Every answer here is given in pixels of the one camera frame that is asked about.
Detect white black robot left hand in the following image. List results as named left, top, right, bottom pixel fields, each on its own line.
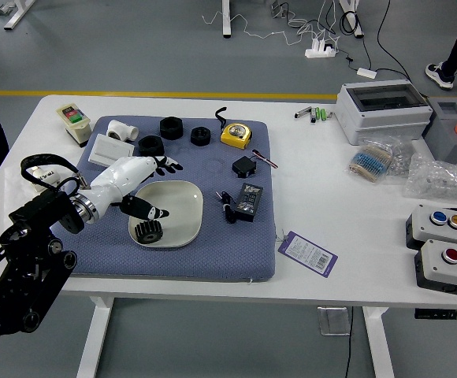
left=82, top=155, right=184, bottom=221

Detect big black gear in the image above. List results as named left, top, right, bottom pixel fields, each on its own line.
left=134, top=220, right=163, bottom=246

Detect big black hex nut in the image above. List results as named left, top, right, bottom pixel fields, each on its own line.
left=159, top=116, right=184, bottom=141
left=138, top=135, right=164, bottom=158

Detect small black hex nut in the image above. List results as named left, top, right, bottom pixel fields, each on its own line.
left=190, top=126, right=213, bottom=147

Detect three-button control box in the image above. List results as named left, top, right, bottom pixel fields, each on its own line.
left=405, top=203, right=457, bottom=253

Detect two-button control box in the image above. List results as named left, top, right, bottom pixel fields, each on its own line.
left=414, top=239, right=457, bottom=299

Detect white pipe tee fitting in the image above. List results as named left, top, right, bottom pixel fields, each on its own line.
left=106, top=119, right=139, bottom=143

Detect cream square plate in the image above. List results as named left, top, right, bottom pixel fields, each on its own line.
left=128, top=180, right=205, bottom=249

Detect white adapter with black print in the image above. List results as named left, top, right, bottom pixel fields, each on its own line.
left=29, top=165, right=62, bottom=194

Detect blue-grey cushion mat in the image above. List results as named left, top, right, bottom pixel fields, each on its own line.
left=50, top=114, right=277, bottom=283

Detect yellow tape measure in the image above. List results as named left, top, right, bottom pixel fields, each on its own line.
left=214, top=106, right=253, bottom=150

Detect black digital display module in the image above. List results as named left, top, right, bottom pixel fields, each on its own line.
left=232, top=182, right=264, bottom=221

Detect white background table leg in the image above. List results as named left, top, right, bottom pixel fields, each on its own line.
left=221, top=0, right=232, bottom=39
left=339, top=0, right=366, bottom=39
left=0, top=0, right=36, bottom=31

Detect purple label tag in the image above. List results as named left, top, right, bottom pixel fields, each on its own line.
left=277, top=230, right=339, bottom=280

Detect white power strip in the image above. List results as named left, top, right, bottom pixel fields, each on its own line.
left=304, top=39, right=338, bottom=60

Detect bag of blue resistors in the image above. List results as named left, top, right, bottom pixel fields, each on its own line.
left=344, top=135, right=401, bottom=184

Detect silver floor plate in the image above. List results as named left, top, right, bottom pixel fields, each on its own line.
left=317, top=306, right=351, bottom=337

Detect clear bag of screws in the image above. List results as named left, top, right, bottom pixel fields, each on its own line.
left=385, top=135, right=418, bottom=178

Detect bubble wrap bag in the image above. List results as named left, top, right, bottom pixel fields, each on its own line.
left=402, top=152, right=457, bottom=204

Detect grey block holder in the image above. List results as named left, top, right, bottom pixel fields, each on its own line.
left=421, top=96, right=457, bottom=169

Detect black table control panel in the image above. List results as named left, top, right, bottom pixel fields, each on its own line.
left=414, top=309, right=457, bottom=321

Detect white wall switch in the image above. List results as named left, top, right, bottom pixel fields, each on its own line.
left=87, top=133, right=136, bottom=165

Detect beige red-green button switch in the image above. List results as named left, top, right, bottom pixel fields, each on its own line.
left=56, top=103, right=92, bottom=148

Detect black probe cable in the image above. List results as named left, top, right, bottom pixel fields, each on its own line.
left=215, top=190, right=238, bottom=224

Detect black module with red wires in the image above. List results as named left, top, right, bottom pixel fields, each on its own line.
left=232, top=149, right=280, bottom=179

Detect white floor cable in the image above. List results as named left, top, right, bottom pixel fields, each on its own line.
left=202, top=0, right=340, bottom=47

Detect grey electrical enclosure box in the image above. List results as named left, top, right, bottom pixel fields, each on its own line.
left=335, top=80, right=434, bottom=146

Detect black cable under table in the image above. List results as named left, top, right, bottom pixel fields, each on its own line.
left=342, top=306, right=355, bottom=378

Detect black floor cable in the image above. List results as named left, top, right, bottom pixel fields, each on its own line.
left=339, top=0, right=425, bottom=95

